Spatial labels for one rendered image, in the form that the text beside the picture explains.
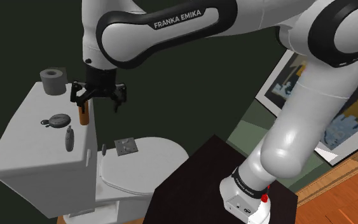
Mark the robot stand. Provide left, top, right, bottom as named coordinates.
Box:
left=142, top=134, right=299, bottom=224

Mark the grey round pocket watch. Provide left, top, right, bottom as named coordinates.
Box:
left=40, top=113, right=72, bottom=129

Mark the framed wall picture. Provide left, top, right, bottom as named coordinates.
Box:
left=254, top=49, right=358, bottom=167

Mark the white toilet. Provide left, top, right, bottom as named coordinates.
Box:
left=0, top=81, right=189, bottom=219

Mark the grey toilet paper roll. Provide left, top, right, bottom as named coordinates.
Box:
left=39, top=69, right=67, bottom=96

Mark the orange cylinder bottle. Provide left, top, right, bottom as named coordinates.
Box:
left=78, top=99, right=90, bottom=126

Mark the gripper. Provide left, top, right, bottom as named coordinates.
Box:
left=70, top=66, right=127, bottom=113

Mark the grey square plate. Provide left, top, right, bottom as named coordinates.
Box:
left=114, top=137, right=139, bottom=157

